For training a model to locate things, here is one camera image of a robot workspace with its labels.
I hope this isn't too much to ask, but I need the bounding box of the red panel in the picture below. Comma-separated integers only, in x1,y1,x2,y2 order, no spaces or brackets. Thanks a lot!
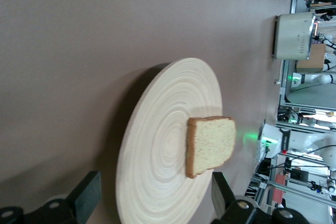
272,173,287,204

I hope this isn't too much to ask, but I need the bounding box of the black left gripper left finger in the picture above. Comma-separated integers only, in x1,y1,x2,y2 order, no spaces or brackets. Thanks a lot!
23,170,102,224

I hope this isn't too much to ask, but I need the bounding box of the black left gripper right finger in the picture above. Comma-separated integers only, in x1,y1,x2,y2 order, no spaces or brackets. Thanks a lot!
211,172,276,224

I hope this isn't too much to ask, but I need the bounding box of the round wooden plate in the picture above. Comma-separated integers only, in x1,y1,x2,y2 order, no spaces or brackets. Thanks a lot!
115,57,223,224

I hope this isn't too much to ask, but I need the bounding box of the slice of toast bread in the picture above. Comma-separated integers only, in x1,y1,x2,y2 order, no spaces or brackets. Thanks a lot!
185,116,237,179

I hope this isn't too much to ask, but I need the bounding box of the brown table cloth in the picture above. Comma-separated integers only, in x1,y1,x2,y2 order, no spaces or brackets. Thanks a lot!
0,0,292,224

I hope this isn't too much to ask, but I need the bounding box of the light wooden box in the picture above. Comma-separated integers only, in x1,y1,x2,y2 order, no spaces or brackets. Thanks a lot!
295,43,327,73

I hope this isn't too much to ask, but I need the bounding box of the cream and chrome toaster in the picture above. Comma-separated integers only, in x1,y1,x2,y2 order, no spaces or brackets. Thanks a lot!
272,12,317,61

